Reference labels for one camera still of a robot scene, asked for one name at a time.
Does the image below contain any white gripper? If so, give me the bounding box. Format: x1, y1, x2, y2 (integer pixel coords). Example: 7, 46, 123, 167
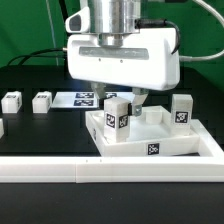
67, 28, 180, 116

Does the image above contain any white square table top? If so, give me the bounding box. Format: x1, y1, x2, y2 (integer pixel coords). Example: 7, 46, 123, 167
85, 106, 199, 157

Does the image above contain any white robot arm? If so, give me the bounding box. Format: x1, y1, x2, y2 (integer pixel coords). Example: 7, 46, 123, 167
65, 0, 180, 116

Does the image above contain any tag plate with markers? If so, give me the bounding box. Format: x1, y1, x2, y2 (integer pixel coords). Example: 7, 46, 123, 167
51, 91, 118, 110

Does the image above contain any partial white block left edge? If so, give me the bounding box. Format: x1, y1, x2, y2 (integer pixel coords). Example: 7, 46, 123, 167
0, 118, 4, 139

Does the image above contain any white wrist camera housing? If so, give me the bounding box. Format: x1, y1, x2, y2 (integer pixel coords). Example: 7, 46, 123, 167
65, 6, 90, 33

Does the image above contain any black cable bundle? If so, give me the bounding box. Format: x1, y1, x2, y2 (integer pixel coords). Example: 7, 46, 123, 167
6, 48, 69, 66

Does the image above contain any white U-shaped fence wall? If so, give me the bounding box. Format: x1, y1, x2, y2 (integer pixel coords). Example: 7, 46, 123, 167
0, 120, 224, 183

